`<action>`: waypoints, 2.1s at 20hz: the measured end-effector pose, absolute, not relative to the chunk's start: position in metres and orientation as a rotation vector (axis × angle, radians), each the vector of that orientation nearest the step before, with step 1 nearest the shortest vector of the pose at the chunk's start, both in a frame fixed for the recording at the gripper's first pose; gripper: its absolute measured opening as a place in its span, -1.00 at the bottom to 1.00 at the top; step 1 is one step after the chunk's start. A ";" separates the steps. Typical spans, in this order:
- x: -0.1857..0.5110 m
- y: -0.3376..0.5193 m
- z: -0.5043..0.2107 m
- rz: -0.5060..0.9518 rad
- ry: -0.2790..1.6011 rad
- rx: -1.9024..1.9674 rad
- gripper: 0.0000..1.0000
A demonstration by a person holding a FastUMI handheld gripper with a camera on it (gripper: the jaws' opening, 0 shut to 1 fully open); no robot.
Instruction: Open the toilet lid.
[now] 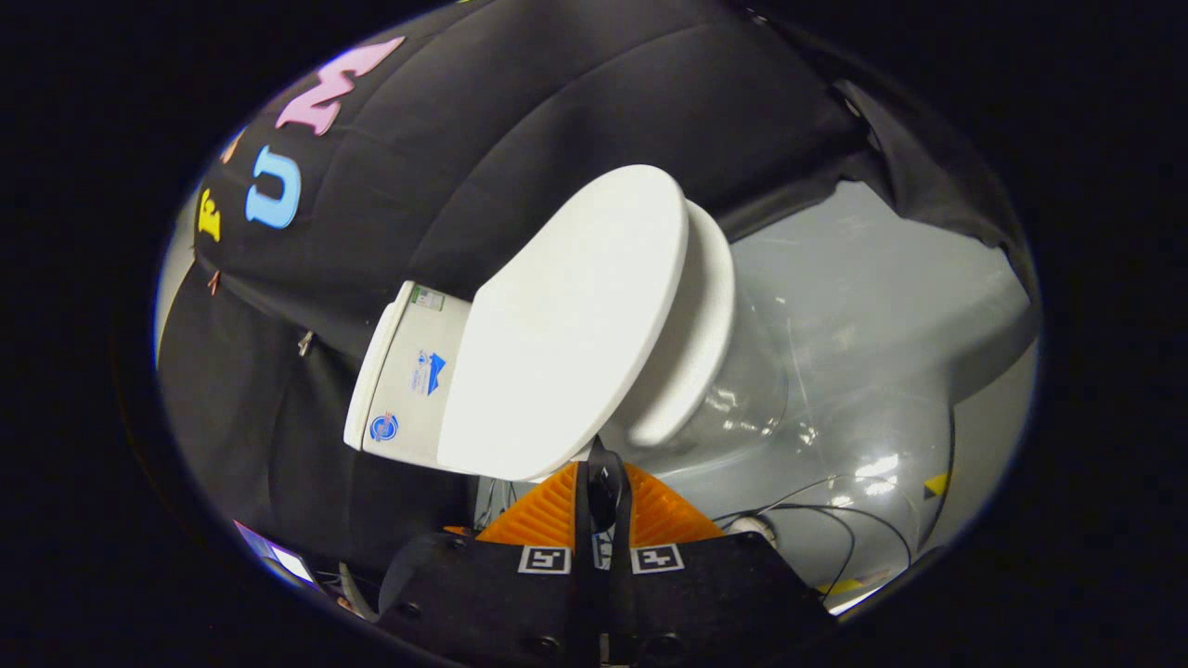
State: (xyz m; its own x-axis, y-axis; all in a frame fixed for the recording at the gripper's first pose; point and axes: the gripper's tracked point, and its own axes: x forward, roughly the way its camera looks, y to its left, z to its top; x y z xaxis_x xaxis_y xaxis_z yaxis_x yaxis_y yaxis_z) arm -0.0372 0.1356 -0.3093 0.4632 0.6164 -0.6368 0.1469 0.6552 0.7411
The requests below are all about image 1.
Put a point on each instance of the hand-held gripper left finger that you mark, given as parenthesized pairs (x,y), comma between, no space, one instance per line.
(483,603)

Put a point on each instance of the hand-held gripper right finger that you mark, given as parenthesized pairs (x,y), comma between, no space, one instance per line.
(715,603)

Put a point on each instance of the white toilet lid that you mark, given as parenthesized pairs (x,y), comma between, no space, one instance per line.
(566,334)

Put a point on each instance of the white ceramic toilet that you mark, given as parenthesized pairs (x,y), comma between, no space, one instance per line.
(408,371)

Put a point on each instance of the white toilet seat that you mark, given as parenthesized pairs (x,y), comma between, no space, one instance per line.
(691,343)

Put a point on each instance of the white round floor fitting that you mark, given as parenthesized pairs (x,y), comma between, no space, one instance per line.
(752,527)

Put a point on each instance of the device with lit screen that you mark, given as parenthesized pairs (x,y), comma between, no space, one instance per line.
(283,559)

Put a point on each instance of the silver cloth clip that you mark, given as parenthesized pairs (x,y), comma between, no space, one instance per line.
(304,343)

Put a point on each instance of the black backdrop cloth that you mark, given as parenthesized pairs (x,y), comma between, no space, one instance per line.
(520,111)

